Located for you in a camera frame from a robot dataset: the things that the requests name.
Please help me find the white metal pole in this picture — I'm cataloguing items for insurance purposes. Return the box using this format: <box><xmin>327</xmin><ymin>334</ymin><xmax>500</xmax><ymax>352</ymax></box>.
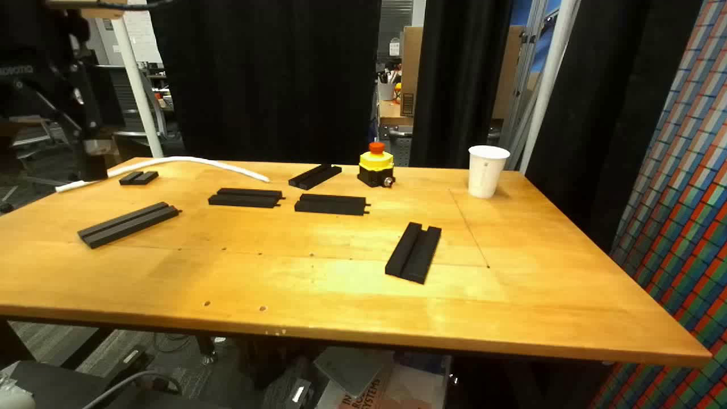
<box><xmin>519</xmin><ymin>0</ymin><xmax>583</xmax><ymax>172</ymax></box>

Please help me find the white plastic tube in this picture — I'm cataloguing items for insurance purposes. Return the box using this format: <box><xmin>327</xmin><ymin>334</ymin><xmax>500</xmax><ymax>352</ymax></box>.
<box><xmin>54</xmin><ymin>157</ymin><xmax>270</xmax><ymax>192</ymax></box>

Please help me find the white paper cup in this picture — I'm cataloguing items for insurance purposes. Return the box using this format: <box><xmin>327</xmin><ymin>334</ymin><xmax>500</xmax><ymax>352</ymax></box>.
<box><xmin>468</xmin><ymin>146</ymin><xmax>512</xmax><ymax>198</ymax></box>

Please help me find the black curtain left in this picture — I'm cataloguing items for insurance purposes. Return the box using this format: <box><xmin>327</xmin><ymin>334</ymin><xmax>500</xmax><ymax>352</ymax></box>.
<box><xmin>152</xmin><ymin>0</ymin><xmax>382</xmax><ymax>163</ymax></box>

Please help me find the black rail piece front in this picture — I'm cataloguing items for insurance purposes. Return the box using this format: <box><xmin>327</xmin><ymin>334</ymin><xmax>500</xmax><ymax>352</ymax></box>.
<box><xmin>385</xmin><ymin>223</ymin><xmax>442</xmax><ymax>283</ymax></box>

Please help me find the black curtain right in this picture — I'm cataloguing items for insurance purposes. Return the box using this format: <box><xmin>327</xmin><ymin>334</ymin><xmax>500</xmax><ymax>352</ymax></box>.
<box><xmin>412</xmin><ymin>0</ymin><xmax>704</xmax><ymax>248</ymax></box>

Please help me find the small black block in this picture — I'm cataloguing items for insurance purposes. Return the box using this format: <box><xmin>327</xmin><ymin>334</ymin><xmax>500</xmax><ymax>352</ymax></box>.
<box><xmin>120</xmin><ymin>169</ymin><xmax>160</xmax><ymax>185</ymax></box>

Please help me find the long black rail piece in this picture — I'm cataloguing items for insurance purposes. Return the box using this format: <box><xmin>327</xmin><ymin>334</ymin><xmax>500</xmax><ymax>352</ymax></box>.
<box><xmin>78</xmin><ymin>201</ymin><xmax>181</xmax><ymax>248</ymax></box>

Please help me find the black curtain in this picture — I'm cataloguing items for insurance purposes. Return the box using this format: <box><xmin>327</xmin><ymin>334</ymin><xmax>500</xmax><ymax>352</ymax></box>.
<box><xmin>152</xmin><ymin>0</ymin><xmax>382</xmax><ymax>163</ymax></box>
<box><xmin>412</xmin><ymin>0</ymin><xmax>704</xmax><ymax>248</ymax></box>

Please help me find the colourful checkered panel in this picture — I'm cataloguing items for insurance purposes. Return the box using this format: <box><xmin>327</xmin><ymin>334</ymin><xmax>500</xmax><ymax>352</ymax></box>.
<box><xmin>591</xmin><ymin>0</ymin><xmax>727</xmax><ymax>409</ymax></box>

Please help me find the yellow red emergency stop button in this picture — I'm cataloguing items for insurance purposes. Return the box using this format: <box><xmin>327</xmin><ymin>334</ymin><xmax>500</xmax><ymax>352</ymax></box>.
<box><xmin>358</xmin><ymin>140</ymin><xmax>395</xmax><ymax>189</ymax></box>

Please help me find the black rail piece back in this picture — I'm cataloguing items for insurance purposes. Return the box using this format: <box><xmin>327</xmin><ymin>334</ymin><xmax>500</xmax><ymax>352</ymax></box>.
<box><xmin>288</xmin><ymin>163</ymin><xmax>341</xmax><ymax>191</ymax></box>

